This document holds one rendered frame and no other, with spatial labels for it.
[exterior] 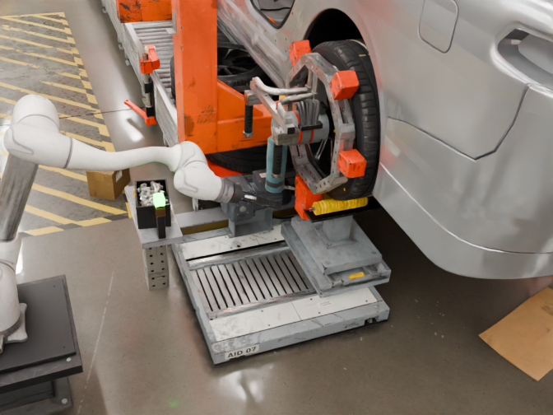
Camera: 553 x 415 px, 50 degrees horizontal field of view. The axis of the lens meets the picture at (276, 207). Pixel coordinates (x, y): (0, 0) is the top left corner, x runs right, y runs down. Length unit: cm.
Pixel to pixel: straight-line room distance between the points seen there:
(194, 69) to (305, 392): 144
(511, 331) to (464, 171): 134
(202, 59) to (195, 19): 18
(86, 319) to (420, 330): 151
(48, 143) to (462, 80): 122
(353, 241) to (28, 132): 158
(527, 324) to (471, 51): 166
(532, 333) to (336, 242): 99
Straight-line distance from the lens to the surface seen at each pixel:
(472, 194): 178
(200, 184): 208
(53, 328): 236
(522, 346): 293
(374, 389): 257
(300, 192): 263
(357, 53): 235
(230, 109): 283
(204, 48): 265
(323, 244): 283
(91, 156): 196
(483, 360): 281
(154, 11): 461
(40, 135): 192
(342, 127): 222
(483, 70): 168
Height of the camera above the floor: 200
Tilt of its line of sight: 36 degrees down
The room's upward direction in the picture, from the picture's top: 4 degrees clockwise
